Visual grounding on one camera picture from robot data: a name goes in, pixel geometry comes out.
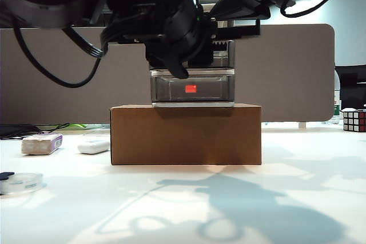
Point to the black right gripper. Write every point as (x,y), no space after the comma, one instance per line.
(240,27)

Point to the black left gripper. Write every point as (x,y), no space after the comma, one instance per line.
(183,35)

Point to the transparent tape roll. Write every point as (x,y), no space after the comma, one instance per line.
(23,181)

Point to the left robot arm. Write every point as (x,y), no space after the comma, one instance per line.
(34,7)

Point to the brown cardboard box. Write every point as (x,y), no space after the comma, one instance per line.
(183,135)

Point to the grey-brown desk divider panel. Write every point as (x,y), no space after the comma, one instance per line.
(286,78)

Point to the small white oval device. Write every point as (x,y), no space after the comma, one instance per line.
(91,147)

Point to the white divider foot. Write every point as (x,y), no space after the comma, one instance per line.
(302,125)

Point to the clear plastic bottle, green label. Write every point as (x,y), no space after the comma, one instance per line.
(337,95)

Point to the black Rubik's cube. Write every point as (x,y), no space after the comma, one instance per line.
(356,121)

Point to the white wrapped block, purple label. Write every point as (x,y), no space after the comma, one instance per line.
(40,144)

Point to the white plastic drawer cabinet frame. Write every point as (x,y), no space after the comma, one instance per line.
(206,71)

